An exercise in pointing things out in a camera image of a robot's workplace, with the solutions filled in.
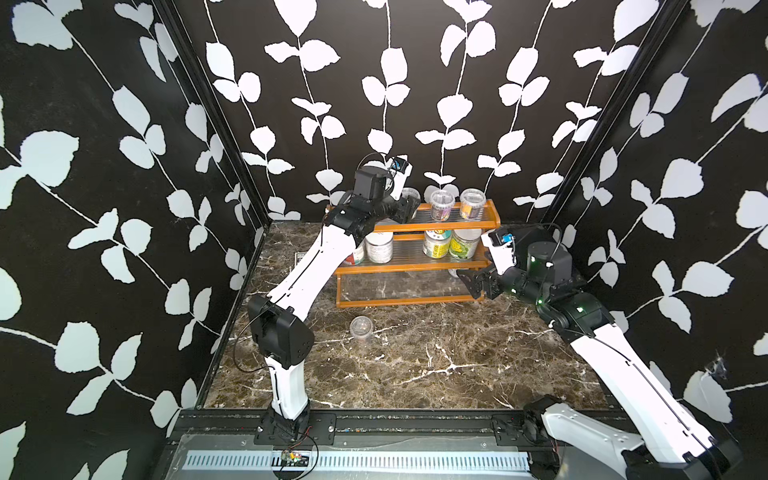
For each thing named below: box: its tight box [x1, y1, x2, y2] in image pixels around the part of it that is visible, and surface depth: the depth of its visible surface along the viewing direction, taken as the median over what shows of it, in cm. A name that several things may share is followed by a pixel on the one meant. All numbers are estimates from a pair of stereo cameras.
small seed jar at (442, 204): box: [430, 189, 455, 222], surface depth 81 cm
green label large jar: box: [448, 228, 482, 260], surface depth 88 cm
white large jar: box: [364, 232, 394, 264], surface depth 86 cm
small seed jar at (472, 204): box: [460, 188, 487, 221], surface depth 82 cm
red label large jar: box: [338, 240, 365, 267], surface depth 90 cm
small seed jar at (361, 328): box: [350, 315, 374, 342], surface depth 88 cm
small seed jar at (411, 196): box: [402, 187, 421, 205], surface depth 80 cm
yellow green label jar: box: [422, 230, 453, 259], surface depth 88 cm
